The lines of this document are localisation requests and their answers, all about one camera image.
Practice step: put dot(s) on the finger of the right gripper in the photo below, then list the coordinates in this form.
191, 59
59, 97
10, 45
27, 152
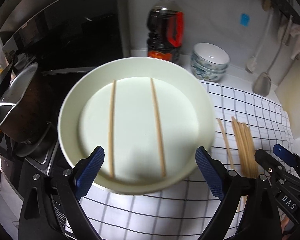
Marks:
267, 163
285, 155

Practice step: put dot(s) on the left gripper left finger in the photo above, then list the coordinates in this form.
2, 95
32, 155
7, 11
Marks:
74, 183

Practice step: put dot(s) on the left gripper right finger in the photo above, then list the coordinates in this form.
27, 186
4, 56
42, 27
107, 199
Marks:
229, 187

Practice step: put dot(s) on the wooden chopstick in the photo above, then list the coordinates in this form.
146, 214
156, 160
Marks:
242, 152
248, 152
111, 129
158, 128
235, 131
225, 138

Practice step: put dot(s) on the cream cutting board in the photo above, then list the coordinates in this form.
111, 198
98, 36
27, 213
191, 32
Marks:
288, 93

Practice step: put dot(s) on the metal spatula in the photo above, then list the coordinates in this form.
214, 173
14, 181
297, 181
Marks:
262, 84

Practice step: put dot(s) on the steel saucepan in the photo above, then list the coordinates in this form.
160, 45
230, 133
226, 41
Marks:
24, 107

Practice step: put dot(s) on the large white round bowl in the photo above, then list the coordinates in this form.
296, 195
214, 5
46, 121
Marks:
187, 122

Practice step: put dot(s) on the bottom floral ceramic bowl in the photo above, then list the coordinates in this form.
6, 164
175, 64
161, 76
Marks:
207, 75

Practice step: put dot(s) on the floral ceramic bowl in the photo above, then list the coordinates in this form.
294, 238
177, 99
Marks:
207, 75
207, 68
210, 56

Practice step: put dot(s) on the middle floral ceramic bowl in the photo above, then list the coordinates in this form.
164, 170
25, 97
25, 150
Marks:
207, 68

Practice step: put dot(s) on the top floral ceramic bowl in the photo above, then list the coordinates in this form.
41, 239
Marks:
210, 56

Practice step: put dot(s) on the hanging white rag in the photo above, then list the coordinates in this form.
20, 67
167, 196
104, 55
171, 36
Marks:
294, 33

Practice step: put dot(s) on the black frying pan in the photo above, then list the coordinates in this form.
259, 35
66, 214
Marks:
5, 78

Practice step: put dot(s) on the dark soy sauce bottle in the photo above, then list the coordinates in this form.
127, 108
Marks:
165, 24

